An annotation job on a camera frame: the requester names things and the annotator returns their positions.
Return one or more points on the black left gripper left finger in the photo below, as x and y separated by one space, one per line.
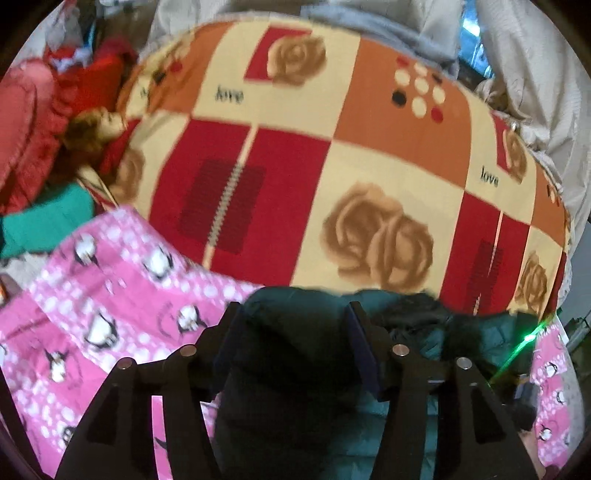
115 439

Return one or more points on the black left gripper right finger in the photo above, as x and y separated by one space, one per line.
444 419

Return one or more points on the teal quilted puffer jacket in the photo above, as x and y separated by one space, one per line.
294 406

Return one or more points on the red clothes pile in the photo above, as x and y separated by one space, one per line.
95 133

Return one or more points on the pink penguin bed sheet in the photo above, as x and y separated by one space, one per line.
115 288

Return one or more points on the teal green folded garment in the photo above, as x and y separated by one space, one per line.
57 213

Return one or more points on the red cream rose blanket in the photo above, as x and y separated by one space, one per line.
286 152

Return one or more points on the red ruffled heart pillow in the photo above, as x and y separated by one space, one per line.
35 111

